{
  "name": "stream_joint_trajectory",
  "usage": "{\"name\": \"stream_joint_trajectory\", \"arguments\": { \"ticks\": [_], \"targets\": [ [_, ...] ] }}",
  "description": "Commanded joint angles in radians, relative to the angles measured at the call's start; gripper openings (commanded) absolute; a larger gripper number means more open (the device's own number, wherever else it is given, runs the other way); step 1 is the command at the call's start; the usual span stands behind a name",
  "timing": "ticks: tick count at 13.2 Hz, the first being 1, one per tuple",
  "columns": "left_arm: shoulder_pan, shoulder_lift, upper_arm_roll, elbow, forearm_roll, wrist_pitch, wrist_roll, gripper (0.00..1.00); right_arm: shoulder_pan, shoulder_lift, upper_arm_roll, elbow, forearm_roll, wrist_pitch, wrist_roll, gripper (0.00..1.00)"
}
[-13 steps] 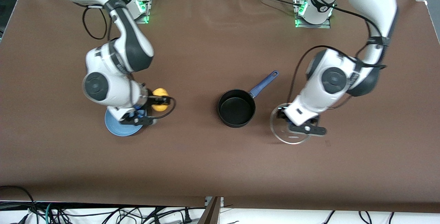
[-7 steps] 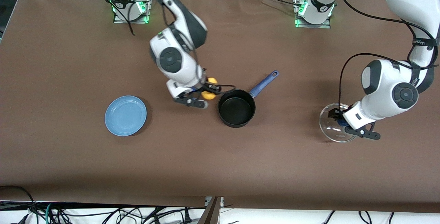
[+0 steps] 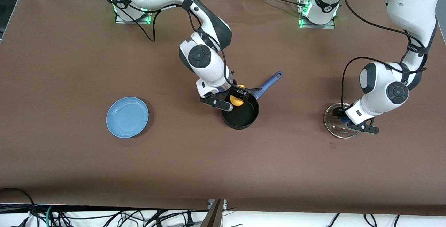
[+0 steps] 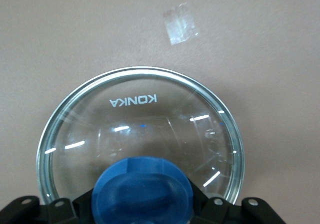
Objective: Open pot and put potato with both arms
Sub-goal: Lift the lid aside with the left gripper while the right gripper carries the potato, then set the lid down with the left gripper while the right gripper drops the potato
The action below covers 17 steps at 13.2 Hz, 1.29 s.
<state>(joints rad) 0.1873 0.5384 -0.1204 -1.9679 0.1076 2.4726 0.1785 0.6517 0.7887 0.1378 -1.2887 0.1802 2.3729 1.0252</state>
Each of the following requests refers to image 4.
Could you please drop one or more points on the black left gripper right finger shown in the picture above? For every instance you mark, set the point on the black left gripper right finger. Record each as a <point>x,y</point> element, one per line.
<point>232,214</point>

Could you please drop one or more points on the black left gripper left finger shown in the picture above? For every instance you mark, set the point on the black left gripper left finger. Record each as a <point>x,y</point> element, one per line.
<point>37,212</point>

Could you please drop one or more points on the glass lid with blue knob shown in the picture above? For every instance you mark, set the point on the glass lid with blue knob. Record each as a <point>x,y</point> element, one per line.
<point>140,129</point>

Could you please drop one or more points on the brown table cover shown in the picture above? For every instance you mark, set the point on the brown table cover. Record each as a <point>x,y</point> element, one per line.
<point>75,29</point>

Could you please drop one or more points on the clear tape piece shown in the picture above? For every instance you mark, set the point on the clear tape piece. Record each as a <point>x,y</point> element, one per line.
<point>181,24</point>

